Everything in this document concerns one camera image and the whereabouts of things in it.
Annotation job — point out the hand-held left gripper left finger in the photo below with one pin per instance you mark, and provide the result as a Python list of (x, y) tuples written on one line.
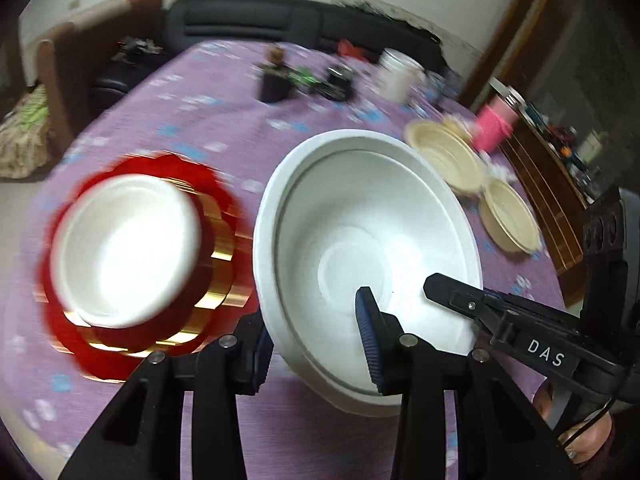
[(261, 360)]

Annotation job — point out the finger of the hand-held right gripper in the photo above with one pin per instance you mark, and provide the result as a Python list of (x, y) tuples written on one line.
[(525, 335)]

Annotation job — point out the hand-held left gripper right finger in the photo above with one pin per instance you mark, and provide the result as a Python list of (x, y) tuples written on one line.
[(367, 330)]

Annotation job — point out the red plate with gold rim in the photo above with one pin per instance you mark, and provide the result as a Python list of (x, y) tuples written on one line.
[(220, 240)]

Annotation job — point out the white paper bowl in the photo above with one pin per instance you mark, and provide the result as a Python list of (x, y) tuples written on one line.
[(360, 200), (125, 250)]

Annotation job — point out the person's right hand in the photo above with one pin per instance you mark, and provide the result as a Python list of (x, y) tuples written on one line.
[(590, 440)]

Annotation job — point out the cream plastic bowl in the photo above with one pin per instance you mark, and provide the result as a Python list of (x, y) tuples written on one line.
[(445, 155), (510, 215)]

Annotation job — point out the bottle with pink knitted sleeve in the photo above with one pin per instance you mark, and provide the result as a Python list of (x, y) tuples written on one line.
[(495, 122)]

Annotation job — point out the white plastic jar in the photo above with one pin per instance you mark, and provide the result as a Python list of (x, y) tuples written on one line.
[(397, 75)]

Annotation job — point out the green packet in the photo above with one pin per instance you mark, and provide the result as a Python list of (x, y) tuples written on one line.
[(306, 80)]

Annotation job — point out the black box-shaped device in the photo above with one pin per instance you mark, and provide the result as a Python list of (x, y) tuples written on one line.
[(275, 85)]

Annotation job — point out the small red object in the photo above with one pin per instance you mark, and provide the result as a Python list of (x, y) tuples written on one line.
[(350, 48)]

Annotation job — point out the wooden block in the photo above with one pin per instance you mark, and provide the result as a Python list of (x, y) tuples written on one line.
[(276, 56)]

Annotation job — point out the black object on chair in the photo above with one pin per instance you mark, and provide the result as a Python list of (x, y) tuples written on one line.
[(125, 67)]

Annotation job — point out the floral cushion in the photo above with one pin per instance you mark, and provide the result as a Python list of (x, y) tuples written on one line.
[(22, 135)]

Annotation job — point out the black leather sofa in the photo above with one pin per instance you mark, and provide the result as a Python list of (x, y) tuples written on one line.
[(240, 15)]

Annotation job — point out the brown chair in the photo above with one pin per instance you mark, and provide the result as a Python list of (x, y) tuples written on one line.
[(75, 60)]

